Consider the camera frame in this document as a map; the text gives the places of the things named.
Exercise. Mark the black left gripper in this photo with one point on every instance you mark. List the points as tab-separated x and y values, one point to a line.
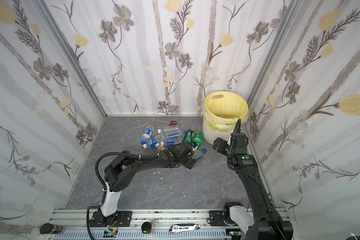
190	162

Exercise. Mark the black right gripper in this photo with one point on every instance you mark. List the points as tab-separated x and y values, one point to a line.
238	137

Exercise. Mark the clear bottle blue cap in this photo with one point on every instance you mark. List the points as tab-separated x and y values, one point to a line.
198	154

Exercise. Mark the crushed clear bottle back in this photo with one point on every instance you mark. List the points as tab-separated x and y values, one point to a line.
168	129

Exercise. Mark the blue label bottle back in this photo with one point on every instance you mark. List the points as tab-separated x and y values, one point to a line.
148	132

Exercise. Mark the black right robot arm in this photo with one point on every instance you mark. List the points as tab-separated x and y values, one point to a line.
267	223

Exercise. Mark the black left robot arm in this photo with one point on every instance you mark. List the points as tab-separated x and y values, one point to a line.
115	171

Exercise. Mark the white ribbed trash bin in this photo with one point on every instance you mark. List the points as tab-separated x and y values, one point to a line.
217	132

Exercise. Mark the yellow plastic bin liner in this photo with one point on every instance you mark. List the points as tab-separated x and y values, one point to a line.
225	112

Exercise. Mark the green bottle yellow cap left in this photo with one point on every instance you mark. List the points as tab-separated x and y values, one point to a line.
189	136

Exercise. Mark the green bottle yellow cap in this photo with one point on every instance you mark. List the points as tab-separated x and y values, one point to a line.
197	140
189	136

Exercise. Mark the blue label bottle white cap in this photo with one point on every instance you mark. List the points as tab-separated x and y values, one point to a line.
170	142

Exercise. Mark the soda water clear bottle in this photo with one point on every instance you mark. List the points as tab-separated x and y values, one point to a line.
161	137

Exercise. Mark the green bottle yellow cap right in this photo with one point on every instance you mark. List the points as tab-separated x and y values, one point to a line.
197	140

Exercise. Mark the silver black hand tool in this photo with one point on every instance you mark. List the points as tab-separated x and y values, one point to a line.
180	228

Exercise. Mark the black round knob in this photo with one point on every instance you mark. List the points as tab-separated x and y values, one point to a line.
147	228

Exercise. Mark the red handled scissors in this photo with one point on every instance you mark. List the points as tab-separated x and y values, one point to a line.
170	123

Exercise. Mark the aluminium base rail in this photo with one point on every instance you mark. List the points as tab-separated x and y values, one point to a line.
76	228

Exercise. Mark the white slotted cable duct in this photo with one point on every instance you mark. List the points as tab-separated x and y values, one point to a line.
161	234

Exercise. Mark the black jar on rail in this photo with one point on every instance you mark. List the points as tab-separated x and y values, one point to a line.
52	229

